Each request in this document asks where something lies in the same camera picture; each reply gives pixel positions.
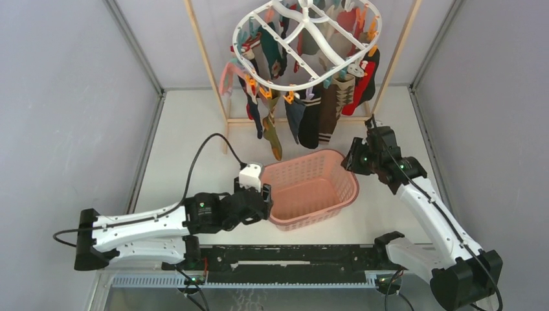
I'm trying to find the pink plastic laundry basket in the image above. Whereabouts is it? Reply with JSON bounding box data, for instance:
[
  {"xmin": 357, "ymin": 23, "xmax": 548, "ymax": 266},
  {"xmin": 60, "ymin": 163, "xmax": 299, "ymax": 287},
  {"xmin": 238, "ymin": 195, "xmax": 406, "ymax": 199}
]
[{"xmin": 261, "ymin": 149, "xmax": 359, "ymax": 231}]

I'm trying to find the black sock with beige stripes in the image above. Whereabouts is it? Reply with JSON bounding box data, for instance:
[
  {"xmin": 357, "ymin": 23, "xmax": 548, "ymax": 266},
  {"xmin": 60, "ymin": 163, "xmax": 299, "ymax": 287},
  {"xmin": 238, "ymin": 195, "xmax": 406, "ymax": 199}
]
[{"xmin": 298, "ymin": 86, "xmax": 322, "ymax": 149}]

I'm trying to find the wooden clothes rack frame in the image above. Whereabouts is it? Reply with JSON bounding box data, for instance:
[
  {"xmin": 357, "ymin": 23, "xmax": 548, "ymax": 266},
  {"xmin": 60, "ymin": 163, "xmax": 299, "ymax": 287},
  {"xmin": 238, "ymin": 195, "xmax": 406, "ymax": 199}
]
[{"xmin": 183, "ymin": 1, "xmax": 422, "ymax": 138}]

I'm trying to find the navy blue sock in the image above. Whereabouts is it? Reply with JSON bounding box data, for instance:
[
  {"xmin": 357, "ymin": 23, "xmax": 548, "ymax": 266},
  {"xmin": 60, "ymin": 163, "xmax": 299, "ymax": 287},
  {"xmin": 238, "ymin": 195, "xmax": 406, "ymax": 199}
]
[{"xmin": 285, "ymin": 95, "xmax": 306, "ymax": 144}]

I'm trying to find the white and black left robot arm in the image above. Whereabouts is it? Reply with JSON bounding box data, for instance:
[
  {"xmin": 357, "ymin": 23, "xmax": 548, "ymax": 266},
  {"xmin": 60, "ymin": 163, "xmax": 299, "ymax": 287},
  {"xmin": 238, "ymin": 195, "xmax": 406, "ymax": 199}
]
[{"xmin": 74, "ymin": 184, "xmax": 273, "ymax": 271}]

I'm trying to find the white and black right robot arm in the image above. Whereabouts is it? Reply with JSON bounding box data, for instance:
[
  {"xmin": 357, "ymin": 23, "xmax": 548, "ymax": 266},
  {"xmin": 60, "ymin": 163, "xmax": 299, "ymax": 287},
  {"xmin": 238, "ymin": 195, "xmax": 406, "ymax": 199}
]
[{"xmin": 341, "ymin": 125, "xmax": 504, "ymax": 310}]

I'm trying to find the white round clip hanger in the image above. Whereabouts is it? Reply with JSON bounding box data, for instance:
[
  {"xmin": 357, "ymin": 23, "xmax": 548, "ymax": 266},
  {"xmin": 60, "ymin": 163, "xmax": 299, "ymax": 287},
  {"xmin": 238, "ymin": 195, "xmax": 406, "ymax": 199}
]
[{"xmin": 231, "ymin": 1, "xmax": 378, "ymax": 91}]

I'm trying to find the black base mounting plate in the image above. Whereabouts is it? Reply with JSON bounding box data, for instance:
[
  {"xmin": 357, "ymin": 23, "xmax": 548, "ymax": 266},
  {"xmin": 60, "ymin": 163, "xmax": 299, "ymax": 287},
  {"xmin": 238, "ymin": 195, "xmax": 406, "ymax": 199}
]
[{"xmin": 162, "ymin": 244, "xmax": 398, "ymax": 285}]

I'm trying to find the brown sock with striped toe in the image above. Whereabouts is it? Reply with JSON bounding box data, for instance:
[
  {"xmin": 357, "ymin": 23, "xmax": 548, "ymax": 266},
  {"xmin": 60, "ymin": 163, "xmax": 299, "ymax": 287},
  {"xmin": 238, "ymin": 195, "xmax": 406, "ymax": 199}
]
[{"xmin": 319, "ymin": 84, "xmax": 337, "ymax": 144}]

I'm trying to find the red sock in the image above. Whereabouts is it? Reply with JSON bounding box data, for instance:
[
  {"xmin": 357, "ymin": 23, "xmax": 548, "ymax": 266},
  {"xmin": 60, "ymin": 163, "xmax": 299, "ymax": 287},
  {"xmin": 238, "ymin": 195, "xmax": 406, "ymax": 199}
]
[{"xmin": 342, "ymin": 61, "xmax": 377, "ymax": 116}]

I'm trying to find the olive green and orange sock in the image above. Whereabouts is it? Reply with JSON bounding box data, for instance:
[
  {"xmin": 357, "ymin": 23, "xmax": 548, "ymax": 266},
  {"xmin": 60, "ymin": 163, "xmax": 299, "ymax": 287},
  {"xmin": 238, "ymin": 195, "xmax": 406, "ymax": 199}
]
[{"xmin": 262, "ymin": 90, "xmax": 283, "ymax": 161}]

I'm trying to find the beige argyle pattern sock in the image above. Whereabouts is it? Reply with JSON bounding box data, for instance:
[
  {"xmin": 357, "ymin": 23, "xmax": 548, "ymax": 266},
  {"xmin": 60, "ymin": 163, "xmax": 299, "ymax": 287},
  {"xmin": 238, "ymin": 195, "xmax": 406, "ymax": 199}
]
[{"xmin": 332, "ymin": 73, "xmax": 356, "ymax": 119}]

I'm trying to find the black sock with tan toe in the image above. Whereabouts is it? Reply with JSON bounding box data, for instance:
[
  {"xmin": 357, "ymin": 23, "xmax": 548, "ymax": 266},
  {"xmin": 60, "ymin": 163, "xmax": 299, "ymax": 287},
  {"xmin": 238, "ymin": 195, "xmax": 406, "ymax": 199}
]
[{"xmin": 363, "ymin": 49, "xmax": 381, "ymax": 104}]

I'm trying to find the pink sock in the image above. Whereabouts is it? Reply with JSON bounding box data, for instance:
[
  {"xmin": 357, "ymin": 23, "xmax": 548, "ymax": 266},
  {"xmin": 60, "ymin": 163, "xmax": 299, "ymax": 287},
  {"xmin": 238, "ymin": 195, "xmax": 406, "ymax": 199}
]
[{"xmin": 218, "ymin": 58, "xmax": 247, "ymax": 95}]

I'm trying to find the dark green patterned sock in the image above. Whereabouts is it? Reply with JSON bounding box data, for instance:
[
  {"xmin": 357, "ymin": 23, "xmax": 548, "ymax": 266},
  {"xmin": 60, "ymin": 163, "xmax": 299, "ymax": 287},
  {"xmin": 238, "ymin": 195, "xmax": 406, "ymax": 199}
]
[{"xmin": 258, "ymin": 27, "xmax": 287, "ymax": 80}]

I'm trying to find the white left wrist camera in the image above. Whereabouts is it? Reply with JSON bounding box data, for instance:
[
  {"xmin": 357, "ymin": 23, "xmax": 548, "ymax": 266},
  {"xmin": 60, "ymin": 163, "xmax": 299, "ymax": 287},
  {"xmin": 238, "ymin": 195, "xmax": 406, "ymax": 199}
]
[{"xmin": 238, "ymin": 162, "xmax": 263, "ymax": 192}]

